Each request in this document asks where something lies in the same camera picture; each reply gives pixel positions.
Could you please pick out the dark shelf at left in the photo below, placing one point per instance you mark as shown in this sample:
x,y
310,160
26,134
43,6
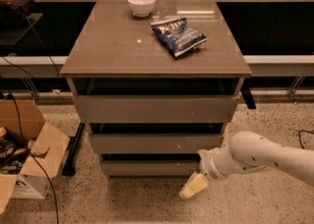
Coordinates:
x,y
16,19

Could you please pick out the grey drawer cabinet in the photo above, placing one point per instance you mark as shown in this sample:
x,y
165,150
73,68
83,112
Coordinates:
x,y
117,54

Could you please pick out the black bar on floor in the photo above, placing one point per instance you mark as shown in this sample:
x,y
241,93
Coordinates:
x,y
69,167

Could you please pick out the grey top drawer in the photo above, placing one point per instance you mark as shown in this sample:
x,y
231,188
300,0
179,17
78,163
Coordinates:
x,y
154,109

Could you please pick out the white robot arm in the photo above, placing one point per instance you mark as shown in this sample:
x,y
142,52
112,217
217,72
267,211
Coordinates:
x,y
249,152

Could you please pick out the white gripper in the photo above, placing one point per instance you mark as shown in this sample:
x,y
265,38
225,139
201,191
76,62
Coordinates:
x,y
208,165

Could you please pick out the grey bottom drawer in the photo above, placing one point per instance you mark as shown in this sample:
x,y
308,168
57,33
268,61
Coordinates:
x,y
149,168

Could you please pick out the snack packets in box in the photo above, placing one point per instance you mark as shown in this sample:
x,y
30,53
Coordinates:
x,y
12,156

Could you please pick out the white bowl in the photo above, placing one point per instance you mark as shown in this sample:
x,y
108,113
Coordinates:
x,y
142,8

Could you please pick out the open cardboard box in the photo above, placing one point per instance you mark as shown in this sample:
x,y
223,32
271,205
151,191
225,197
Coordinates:
x,y
27,126

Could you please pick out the grey middle drawer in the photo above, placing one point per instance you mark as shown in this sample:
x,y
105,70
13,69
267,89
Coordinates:
x,y
153,144

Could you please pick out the grey drawer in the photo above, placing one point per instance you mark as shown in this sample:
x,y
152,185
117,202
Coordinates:
x,y
149,168
154,109
153,144

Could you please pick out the blue chip bag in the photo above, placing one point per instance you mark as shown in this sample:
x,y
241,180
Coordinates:
x,y
177,36

